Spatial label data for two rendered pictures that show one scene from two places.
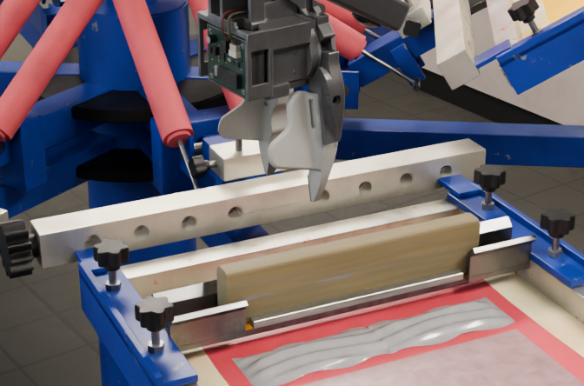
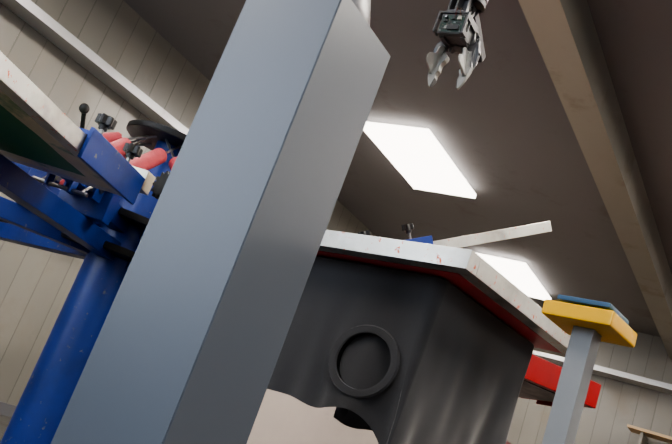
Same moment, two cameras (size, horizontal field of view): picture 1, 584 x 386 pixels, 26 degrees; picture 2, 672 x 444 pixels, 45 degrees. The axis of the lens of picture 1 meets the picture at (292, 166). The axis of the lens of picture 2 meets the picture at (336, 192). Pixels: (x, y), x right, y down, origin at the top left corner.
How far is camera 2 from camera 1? 145 cm
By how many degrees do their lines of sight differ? 45
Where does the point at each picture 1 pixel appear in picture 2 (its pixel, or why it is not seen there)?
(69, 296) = not seen: outside the picture
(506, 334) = not seen: hidden behind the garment
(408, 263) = not seen: hidden behind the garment
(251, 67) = (465, 23)
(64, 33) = (149, 160)
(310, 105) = (467, 55)
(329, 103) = (476, 54)
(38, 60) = (136, 162)
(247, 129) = (431, 64)
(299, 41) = (474, 29)
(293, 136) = (463, 57)
